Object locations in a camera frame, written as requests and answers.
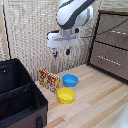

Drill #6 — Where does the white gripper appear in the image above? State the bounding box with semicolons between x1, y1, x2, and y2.
46;28;81;60

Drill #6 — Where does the yellow red snack box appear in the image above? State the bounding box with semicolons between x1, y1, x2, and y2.
38;68;62;93

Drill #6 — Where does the silver bar drawer handle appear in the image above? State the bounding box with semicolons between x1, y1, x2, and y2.
111;29;128;36
97;54;122;67

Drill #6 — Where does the brown closed drawer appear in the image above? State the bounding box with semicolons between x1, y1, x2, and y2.
89;42;128;81

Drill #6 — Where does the blue bowl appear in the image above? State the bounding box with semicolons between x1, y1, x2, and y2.
61;73;80;88

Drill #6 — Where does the bamboo folding screen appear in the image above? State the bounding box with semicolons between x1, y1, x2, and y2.
0;0;128;82

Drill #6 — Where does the yellow bowl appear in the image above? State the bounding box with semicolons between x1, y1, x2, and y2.
56;87;77;105

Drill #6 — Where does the black fabric storage box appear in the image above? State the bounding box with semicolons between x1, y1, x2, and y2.
0;58;50;128

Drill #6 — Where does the dark frame drawer cabinet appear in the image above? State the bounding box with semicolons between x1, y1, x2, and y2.
87;9;128;84

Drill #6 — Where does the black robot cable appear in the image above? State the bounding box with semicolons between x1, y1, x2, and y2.
79;21;128;39

